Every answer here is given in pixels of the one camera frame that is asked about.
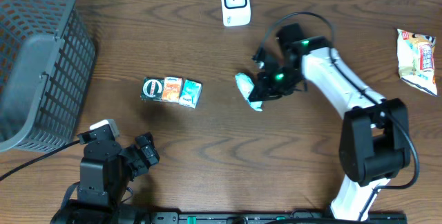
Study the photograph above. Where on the green Zam-Buk box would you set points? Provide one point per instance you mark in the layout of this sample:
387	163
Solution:
152	89

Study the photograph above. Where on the orange Kleenex tissue pack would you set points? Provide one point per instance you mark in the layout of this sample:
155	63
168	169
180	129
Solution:
172	89

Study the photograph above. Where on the white barcode scanner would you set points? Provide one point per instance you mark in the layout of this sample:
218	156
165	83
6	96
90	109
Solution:
236	12

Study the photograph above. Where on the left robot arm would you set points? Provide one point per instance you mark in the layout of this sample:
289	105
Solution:
105	171

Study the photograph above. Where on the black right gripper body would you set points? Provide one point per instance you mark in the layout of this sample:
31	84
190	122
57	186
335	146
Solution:
278	81

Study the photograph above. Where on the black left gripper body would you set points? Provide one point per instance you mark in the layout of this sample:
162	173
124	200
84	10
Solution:
139	156

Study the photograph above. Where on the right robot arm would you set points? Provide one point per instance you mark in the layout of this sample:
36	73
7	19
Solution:
373	145

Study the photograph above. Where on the light green tissue pack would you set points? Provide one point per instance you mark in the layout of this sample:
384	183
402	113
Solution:
245	86

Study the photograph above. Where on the teal Kleenex tissue pack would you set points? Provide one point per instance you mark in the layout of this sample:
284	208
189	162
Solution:
190	94

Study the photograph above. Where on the yellow wet wipes pack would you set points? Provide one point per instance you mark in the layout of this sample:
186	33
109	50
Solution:
415	53

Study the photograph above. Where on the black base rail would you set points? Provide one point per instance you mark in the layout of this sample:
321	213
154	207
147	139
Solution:
253	218

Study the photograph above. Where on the grey plastic mesh basket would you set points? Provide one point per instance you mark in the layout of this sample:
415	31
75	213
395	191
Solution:
47	61

